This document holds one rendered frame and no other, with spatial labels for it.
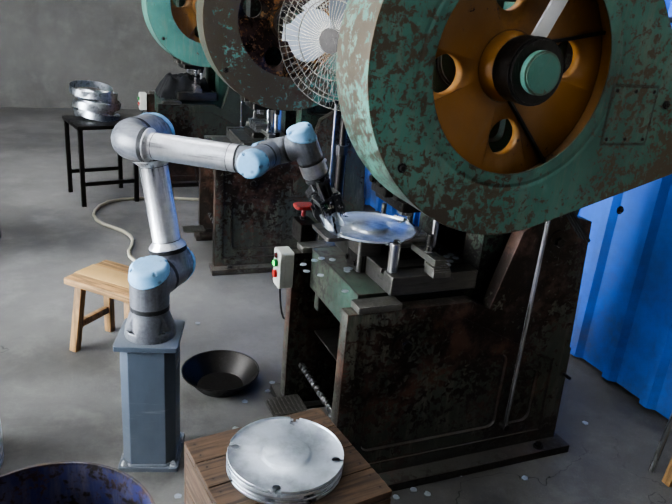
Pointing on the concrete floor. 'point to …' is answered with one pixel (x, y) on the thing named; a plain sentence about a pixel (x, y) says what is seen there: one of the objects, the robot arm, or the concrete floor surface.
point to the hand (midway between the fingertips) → (334, 230)
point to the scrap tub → (71, 485)
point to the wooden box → (201, 484)
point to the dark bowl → (220, 372)
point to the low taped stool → (99, 282)
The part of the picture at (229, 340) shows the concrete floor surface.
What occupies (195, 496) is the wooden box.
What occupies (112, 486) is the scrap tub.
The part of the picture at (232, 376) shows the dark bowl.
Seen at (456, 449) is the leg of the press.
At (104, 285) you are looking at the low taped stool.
